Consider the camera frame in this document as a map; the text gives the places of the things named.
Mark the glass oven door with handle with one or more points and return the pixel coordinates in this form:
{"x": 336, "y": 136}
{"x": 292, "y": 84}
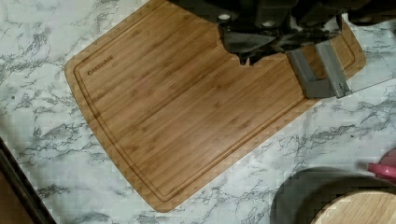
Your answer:
{"x": 334, "y": 69}

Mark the bamboo cutting board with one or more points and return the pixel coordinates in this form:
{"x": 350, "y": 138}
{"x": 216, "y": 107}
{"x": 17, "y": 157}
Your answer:
{"x": 171, "y": 107}

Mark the black jar with wooden lid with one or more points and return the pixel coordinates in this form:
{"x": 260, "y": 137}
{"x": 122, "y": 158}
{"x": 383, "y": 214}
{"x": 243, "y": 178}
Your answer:
{"x": 326, "y": 195}

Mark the pink plastic object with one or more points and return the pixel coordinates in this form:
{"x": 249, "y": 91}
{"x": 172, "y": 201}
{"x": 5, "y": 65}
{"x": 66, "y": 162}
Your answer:
{"x": 386, "y": 167}

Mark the dark wooden shelf edge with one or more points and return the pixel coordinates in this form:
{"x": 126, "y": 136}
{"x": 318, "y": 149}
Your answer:
{"x": 20, "y": 204}

